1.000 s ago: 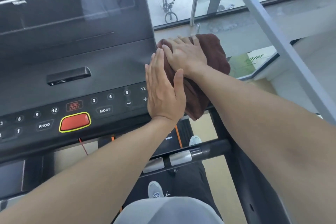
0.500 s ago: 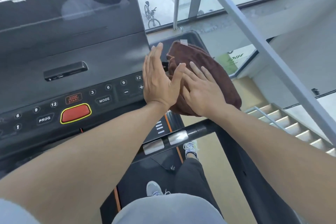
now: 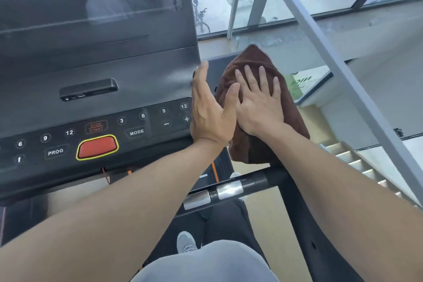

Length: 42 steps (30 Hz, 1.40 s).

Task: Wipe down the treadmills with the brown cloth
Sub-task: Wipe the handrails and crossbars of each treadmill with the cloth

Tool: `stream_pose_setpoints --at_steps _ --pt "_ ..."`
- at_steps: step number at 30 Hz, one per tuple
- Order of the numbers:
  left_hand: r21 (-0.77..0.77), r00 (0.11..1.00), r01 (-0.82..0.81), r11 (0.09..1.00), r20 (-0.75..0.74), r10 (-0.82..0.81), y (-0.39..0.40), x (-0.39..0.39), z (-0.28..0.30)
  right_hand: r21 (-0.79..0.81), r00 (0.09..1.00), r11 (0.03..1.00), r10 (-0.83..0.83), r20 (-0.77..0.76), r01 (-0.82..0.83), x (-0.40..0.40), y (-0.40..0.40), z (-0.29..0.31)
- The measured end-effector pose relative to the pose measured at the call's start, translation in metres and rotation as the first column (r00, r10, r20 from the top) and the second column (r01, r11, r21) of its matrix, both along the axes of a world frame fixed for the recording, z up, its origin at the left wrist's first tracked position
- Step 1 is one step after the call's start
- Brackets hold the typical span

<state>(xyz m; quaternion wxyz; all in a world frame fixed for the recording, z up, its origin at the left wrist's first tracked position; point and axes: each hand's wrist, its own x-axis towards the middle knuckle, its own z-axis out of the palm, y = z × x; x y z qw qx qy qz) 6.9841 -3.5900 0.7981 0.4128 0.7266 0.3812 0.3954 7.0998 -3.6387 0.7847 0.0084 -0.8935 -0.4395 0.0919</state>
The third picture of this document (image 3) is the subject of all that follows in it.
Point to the grey metal handrail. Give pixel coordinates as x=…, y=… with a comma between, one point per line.
x=316, y=27

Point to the person's left grey shoe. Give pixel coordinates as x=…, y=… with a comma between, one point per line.
x=185, y=242

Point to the person's right forearm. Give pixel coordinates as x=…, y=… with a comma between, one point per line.
x=347, y=199

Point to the grey staircase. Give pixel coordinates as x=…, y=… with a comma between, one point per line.
x=350, y=156

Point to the brown microfibre cloth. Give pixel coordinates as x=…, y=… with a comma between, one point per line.
x=251, y=57

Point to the person's left forearm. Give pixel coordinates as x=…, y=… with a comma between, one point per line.
x=99, y=219

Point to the small black wall fixture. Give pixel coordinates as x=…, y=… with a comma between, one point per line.
x=398, y=132

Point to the black bicycle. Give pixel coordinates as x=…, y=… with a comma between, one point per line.
x=200, y=15

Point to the person's grey shirt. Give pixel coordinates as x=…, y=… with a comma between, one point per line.
x=205, y=265

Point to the green printed floor mat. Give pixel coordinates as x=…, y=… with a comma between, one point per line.
x=304, y=86

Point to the person's right grey shoe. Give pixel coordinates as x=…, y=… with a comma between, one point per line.
x=235, y=175

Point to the person's right hand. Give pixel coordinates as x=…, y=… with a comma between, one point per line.
x=261, y=113

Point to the black treadmill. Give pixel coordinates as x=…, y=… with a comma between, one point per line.
x=99, y=60

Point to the person's grey shoe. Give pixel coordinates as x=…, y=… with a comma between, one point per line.
x=235, y=175
x=185, y=242

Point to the person's left hand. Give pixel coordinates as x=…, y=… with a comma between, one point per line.
x=208, y=116

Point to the grey metal glass clamp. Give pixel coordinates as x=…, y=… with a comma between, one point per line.
x=235, y=42

